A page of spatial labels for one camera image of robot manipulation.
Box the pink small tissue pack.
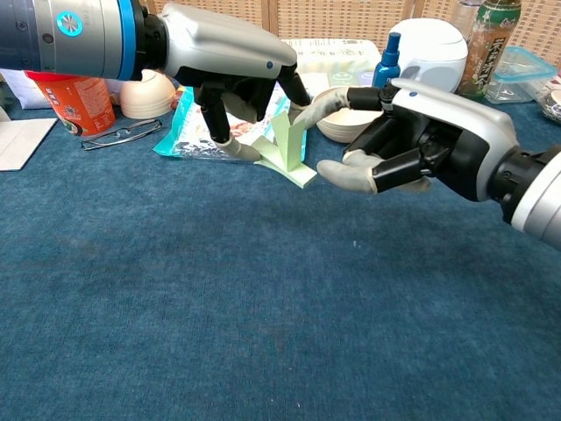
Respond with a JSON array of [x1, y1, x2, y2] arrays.
[[300, 72, 330, 101]]

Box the clear container blue lid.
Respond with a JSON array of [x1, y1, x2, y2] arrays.
[[485, 45, 559, 105]]

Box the green small tissue pack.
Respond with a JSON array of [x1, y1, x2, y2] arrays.
[[328, 69, 363, 89]]

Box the blue carpet table mat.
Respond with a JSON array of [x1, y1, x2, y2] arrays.
[[0, 77, 561, 421]]

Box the clear water bottle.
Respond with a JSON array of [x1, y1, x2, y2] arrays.
[[451, 0, 484, 46]]

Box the wicker folding screen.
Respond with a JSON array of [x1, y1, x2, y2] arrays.
[[138, 0, 561, 87]]

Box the white paper sheet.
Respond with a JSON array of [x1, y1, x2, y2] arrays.
[[0, 117, 60, 173]]

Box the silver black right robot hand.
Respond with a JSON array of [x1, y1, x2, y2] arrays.
[[293, 77, 519, 203]]

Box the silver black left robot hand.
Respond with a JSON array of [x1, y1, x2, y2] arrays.
[[157, 2, 315, 161]]

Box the black frame eyeglasses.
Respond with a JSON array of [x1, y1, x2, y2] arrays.
[[80, 118, 164, 152]]

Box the blue spray bottle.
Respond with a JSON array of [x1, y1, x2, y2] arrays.
[[371, 31, 402, 89]]

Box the upturned beige bowl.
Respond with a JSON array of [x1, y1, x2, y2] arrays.
[[118, 68, 177, 120]]

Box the white tissue pack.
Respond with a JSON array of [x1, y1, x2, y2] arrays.
[[0, 68, 56, 111]]

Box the teal clear snack bag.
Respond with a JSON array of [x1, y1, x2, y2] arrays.
[[153, 81, 309, 162]]

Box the orange cookie snack pack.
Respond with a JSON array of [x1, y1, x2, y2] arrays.
[[170, 82, 196, 111]]

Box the light green paper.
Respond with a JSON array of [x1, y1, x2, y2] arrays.
[[253, 110, 318, 190]]

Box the red instant noodle cup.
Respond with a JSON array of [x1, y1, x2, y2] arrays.
[[25, 69, 117, 138]]

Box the open beige bowl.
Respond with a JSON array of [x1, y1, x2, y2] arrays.
[[314, 85, 387, 144]]

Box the green tea bottle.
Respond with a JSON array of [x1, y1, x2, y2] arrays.
[[447, 0, 523, 104]]

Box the toilet paper roll pack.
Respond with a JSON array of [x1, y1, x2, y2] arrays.
[[280, 38, 383, 89]]

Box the white rice cooker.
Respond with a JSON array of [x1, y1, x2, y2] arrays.
[[387, 18, 470, 94]]

